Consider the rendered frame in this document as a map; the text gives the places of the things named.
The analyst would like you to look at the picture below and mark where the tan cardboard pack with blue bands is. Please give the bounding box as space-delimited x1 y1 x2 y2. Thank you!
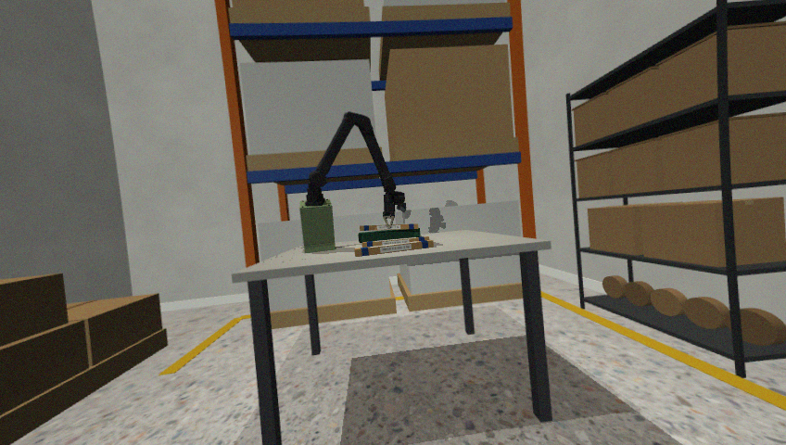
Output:
360 223 418 231
361 236 429 248
354 240 434 257

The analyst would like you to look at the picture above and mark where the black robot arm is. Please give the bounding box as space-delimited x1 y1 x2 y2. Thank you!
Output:
305 112 406 212

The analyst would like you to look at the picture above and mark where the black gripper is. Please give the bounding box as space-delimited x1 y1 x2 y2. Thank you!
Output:
383 202 395 228

